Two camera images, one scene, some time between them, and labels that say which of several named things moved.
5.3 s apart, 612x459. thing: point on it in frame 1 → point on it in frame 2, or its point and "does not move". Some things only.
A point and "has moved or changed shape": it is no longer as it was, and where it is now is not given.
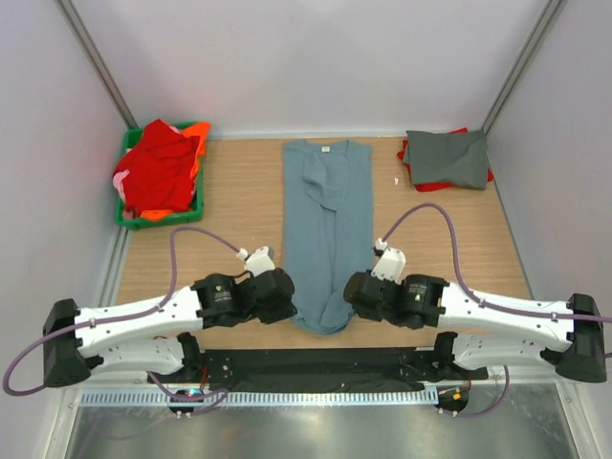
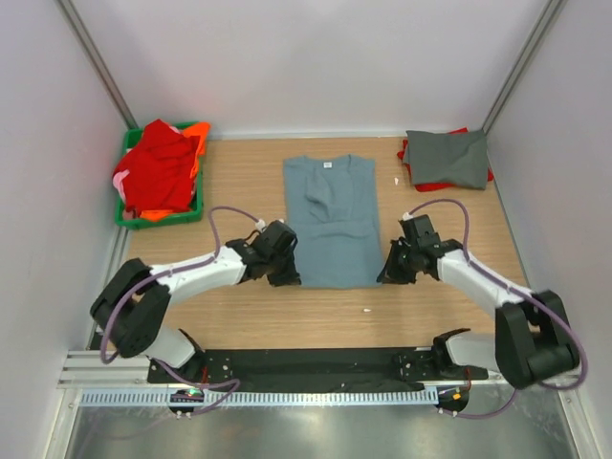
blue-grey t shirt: [328, 228] has moved or changed shape
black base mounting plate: [316, 369] does not move
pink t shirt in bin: [117, 181] does not move
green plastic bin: [131, 138] does not move
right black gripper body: [375, 315] → [412, 268]
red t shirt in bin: [161, 168] does not move
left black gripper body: [277, 312] → [274, 258]
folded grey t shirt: [455, 159] does not move
